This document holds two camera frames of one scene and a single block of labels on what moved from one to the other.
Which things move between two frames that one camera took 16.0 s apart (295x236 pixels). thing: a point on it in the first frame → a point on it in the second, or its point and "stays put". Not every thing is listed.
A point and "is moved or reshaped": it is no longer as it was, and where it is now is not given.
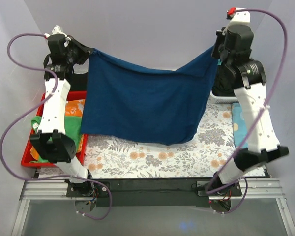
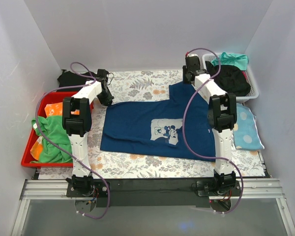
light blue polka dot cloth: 239,129 stays put
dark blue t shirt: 125,102 is moved or reshaped
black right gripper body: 219,43 → 187,78
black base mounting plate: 153,192 stays put
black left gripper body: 79,49 → 107,97
